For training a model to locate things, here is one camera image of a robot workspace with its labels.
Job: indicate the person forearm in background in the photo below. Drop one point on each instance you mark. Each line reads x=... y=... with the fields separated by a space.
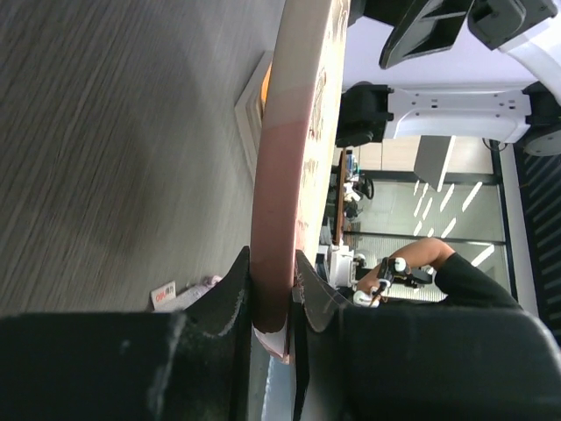
x=424 y=252

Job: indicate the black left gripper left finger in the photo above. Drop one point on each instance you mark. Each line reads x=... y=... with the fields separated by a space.
x=191 y=364

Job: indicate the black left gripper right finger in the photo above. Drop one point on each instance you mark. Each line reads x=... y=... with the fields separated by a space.
x=417 y=362

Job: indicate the pink and cream plate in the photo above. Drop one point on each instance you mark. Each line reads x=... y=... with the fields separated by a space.
x=296 y=148

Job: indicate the orange paperback book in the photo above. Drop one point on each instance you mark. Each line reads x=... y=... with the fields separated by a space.
x=249 y=110

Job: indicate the clear zip pouch purple trim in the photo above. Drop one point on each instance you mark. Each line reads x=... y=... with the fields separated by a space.
x=168 y=298

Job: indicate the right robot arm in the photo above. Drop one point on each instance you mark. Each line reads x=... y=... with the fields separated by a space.
x=527 y=31

